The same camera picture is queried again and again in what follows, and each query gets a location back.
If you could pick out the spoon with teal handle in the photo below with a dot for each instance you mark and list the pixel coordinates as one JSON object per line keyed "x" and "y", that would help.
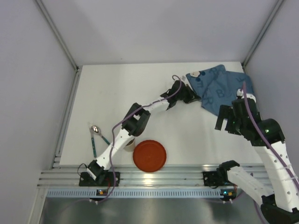
{"x": 96, "y": 130}

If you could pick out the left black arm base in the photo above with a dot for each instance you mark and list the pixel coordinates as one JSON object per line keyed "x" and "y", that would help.
{"x": 105, "y": 179}

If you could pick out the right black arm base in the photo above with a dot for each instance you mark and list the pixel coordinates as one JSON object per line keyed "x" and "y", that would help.
{"x": 213, "y": 180}

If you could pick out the fork with teal handle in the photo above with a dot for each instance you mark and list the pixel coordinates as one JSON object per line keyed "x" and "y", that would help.
{"x": 92, "y": 139}

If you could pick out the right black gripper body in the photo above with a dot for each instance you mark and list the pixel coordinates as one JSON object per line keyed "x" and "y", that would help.
{"x": 228, "y": 118}

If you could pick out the beige cup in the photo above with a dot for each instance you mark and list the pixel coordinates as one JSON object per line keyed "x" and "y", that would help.
{"x": 130, "y": 146}

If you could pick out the blue letter placemat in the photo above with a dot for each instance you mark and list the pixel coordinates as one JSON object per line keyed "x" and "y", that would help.
{"x": 216, "y": 86}

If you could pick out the slotted cable duct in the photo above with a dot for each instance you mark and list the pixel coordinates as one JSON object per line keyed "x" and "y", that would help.
{"x": 141, "y": 193}

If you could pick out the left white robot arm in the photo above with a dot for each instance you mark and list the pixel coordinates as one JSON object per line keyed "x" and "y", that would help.
{"x": 133, "y": 125}

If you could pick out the aluminium mounting rail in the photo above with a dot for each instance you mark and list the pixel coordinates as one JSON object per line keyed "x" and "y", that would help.
{"x": 170, "y": 176}

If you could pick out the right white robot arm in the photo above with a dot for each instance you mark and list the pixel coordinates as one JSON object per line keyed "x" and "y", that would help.
{"x": 279, "y": 203}

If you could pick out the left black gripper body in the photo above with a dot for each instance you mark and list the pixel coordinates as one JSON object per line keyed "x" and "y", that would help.
{"x": 189, "y": 94}

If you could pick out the red round plate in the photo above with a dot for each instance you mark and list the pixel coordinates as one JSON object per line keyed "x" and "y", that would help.
{"x": 149, "y": 156}

